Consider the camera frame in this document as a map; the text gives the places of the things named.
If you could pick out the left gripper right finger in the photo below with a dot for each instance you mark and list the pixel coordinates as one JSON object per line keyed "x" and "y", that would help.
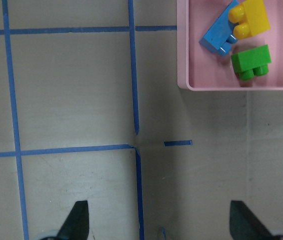
{"x": 244, "y": 225}

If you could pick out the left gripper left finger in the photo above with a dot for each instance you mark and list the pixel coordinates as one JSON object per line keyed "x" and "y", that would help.
{"x": 77, "y": 225}

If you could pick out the green toy block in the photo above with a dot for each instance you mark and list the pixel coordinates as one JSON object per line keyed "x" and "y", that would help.
{"x": 251, "y": 63}

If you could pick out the yellow toy block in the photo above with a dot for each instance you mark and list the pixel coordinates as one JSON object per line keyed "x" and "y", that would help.
{"x": 250, "y": 18}

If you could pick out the pink plastic box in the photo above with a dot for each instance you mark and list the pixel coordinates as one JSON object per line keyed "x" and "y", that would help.
{"x": 200, "y": 70}

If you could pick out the blue toy block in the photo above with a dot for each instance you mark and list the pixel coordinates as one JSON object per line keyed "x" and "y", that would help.
{"x": 219, "y": 37}

